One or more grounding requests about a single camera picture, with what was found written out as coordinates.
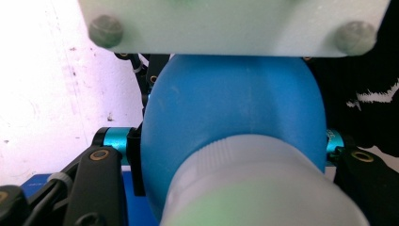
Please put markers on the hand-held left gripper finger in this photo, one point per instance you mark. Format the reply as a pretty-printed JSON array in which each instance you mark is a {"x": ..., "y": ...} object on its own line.
[{"x": 135, "y": 163}]

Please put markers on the blue bottle with white cap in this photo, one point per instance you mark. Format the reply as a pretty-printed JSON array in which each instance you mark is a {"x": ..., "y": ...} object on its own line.
[{"x": 238, "y": 125}]

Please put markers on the dark cloth with white print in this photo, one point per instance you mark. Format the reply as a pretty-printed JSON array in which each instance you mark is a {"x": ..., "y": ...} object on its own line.
[{"x": 360, "y": 78}]

